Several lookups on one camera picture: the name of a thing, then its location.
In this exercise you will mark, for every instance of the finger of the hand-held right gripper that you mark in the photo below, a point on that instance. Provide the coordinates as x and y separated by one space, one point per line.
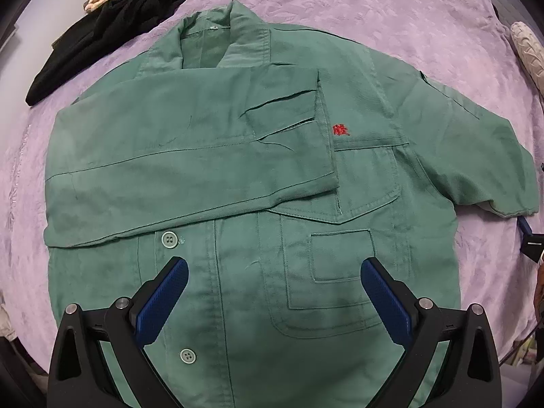
524 224

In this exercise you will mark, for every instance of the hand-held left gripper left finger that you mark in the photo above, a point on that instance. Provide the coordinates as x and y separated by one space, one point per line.
163 293

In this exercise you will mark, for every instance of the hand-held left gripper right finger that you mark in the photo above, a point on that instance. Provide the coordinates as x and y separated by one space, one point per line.
384 295

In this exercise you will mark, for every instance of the green work jacket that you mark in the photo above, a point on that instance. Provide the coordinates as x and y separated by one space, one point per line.
238 170

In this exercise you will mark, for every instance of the white textured pillow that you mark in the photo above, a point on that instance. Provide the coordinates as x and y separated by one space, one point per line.
529 51

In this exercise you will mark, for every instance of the purple embossed blanket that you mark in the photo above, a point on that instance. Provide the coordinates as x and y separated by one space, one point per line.
382 8

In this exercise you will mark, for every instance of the black cloth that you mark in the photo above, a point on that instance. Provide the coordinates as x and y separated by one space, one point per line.
102 29

